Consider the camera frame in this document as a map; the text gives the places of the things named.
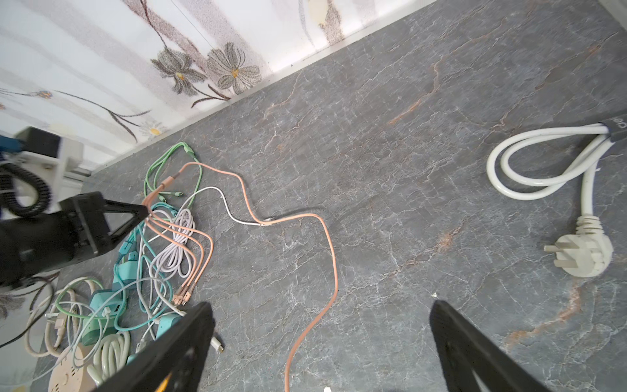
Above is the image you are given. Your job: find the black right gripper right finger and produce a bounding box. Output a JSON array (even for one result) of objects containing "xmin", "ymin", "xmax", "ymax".
[{"xmin": 429, "ymin": 300, "xmax": 548, "ymax": 391}]

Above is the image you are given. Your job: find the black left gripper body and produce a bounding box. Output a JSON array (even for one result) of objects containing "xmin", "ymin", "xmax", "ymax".
[{"xmin": 1, "ymin": 192, "xmax": 105, "ymax": 287}]

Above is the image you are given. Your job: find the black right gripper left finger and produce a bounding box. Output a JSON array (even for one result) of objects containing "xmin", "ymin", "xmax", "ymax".
[{"xmin": 96, "ymin": 302, "xmax": 216, "ymax": 392}]

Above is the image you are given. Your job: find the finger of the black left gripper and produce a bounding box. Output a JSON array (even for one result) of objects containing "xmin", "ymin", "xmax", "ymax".
[{"xmin": 101, "ymin": 199, "xmax": 149, "ymax": 245}]

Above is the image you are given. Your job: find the pink charging cable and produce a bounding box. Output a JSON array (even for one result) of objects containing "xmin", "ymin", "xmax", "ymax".
[{"xmin": 140, "ymin": 161, "xmax": 340, "ymax": 392}]

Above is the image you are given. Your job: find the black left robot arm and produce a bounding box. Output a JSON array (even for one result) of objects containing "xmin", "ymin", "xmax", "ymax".
[{"xmin": 1, "ymin": 161, "xmax": 149, "ymax": 291}]

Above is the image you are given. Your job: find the light green USB charger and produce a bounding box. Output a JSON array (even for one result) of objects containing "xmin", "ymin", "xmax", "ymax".
[{"xmin": 127, "ymin": 312, "xmax": 181, "ymax": 364}]

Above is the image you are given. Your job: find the teal USB charger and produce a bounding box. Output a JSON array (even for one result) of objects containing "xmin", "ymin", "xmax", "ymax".
[{"xmin": 81, "ymin": 290, "xmax": 126, "ymax": 346}]

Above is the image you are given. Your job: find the round beige power strip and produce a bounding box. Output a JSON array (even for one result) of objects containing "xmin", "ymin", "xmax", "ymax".
[{"xmin": 47, "ymin": 344, "xmax": 96, "ymax": 392}]

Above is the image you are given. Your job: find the teal charging cable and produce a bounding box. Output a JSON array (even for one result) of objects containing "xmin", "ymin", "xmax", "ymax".
[{"xmin": 112, "ymin": 203, "xmax": 182, "ymax": 334}]

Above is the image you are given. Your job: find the light green charging cable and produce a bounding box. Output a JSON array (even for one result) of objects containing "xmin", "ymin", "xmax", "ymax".
[{"xmin": 143, "ymin": 141, "xmax": 204, "ymax": 207}]

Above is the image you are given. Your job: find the beige power cord with plug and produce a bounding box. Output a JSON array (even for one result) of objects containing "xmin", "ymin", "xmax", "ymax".
[{"xmin": 23, "ymin": 276, "xmax": 106, "ymax": 359}]

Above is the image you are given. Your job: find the white cord of purple strip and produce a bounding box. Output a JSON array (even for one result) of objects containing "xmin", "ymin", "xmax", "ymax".
[{"xmin": 486, "ymin": 123, "xmax": 627, "ymax": 279}]

